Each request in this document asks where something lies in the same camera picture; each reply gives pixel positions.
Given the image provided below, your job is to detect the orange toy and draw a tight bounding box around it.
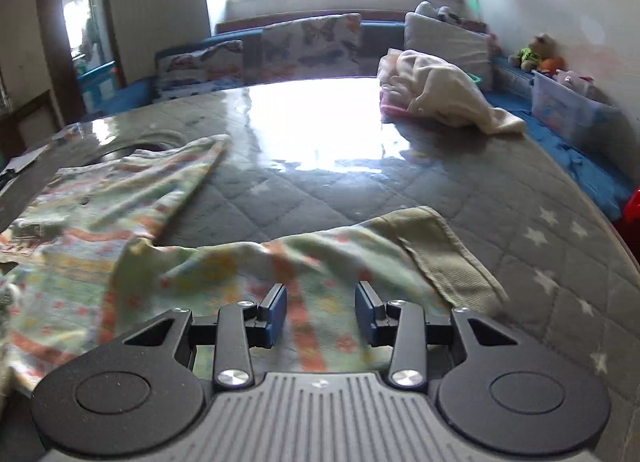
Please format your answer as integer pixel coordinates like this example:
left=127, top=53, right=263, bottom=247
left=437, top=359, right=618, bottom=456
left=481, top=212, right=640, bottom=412
left=537, top=56, right=567, bottom=76

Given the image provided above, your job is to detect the black round induction cooker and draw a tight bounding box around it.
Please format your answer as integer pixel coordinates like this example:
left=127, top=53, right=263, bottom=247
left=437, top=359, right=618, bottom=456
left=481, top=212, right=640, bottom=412
left=87, top=128, right=188, bottom=165

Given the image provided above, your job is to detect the pink cloth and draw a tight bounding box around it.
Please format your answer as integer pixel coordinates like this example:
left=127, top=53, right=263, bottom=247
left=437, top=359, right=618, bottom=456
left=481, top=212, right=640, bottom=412
left=380, top=86, right=418, bottom=119

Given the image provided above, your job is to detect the red plastic stool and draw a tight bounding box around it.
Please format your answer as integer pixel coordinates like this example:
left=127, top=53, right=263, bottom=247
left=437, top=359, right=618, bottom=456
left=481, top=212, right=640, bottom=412
left=612, top=186, right=640, bottom=263

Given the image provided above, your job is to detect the white paper sheet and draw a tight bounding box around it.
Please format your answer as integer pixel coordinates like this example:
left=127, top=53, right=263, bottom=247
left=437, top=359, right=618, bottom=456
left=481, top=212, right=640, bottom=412
left=0, top=143, right=52, bottom=179

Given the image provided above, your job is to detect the grey pillow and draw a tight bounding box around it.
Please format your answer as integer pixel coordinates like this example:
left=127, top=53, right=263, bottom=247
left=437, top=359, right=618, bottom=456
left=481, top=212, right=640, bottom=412
left=402, top=12, right=494, bottom=92

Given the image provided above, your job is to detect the small butterfly print cushion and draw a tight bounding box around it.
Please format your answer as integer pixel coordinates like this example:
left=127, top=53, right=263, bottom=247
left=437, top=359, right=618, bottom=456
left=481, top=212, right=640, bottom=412
left=155, top=40, right=246, bottom=101

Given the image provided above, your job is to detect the blue and white cabinet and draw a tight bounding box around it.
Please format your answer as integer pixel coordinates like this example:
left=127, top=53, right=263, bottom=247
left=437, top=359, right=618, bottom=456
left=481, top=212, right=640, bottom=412
left=75, top=62, right=119, bottom=113

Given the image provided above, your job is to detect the dark wooden chair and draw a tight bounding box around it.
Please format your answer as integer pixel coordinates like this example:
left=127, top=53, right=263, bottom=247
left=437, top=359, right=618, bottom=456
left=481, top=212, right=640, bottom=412
left=0, top=89, right=67, bottom=163

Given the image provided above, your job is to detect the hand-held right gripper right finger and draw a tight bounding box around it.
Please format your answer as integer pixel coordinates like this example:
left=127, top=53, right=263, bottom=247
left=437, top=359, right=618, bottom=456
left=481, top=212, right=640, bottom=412
left=354, top=282, right=521, bottom=389

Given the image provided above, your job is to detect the blue sofa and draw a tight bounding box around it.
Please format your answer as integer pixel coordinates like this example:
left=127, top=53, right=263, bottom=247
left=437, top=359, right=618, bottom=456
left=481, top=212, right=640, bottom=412
left=107, top=19, right=537, bottom=113

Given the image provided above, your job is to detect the small clear plastic packet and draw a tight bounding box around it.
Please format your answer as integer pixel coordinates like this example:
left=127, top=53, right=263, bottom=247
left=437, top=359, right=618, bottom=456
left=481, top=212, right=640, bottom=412
left=52, top=124, right=84, bottom=146

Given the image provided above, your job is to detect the black and white plush toy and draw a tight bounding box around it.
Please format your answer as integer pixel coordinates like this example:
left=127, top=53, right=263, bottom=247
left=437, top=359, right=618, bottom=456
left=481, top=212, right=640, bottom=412
left=415, top=0, right=468, bottom=26

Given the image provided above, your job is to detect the clear plastic storage box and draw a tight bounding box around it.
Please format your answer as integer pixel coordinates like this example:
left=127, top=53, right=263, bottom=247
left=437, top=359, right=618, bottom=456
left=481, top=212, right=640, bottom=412
left=530, top=69, right=624, bottom=151

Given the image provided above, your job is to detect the pile of beige pink clothes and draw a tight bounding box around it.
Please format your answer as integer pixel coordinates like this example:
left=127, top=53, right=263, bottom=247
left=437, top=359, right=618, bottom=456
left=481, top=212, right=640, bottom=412
left=377, top=49, right=527, bottom=135

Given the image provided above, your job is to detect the blue blanket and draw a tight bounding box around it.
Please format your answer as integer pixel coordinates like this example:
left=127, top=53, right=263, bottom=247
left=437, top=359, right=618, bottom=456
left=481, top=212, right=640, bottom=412
left=485, top=92, right=637, bottom=221

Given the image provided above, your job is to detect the large butterfly print cushion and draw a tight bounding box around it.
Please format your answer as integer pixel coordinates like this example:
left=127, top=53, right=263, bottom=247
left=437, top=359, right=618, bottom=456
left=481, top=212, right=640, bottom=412
left=260, top=13, right=363, bottom=86

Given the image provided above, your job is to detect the pink and white toy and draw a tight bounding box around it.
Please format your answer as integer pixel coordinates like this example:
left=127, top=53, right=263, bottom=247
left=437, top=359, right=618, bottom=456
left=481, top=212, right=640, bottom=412
left=555, top=69, right=597, bottom=93

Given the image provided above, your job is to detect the green floral patterned garment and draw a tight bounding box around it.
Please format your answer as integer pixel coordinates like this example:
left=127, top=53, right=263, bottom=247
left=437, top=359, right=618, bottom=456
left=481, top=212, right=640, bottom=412
left=0, top=134, right=510, bottom=395

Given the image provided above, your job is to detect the brown door frame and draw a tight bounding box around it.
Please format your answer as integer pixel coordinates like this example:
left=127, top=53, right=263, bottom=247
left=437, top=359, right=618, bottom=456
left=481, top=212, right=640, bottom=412
left=34, top=0, right=126, bottom=125

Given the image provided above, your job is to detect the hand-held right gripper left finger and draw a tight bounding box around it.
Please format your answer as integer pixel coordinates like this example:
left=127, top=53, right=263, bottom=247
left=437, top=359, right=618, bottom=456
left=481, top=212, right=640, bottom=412
left=120, top=283, right=289, bottom=389

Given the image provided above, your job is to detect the grey quilted star table cover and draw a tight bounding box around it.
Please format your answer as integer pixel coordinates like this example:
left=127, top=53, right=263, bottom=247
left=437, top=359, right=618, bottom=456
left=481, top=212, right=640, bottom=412
left=0, top=76, right=640, bottom=462

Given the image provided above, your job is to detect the brown teddy bear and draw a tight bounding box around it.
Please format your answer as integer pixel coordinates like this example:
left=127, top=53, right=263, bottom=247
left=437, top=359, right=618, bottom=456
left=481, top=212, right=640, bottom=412
left=509, top=33, right=558, bottom=71

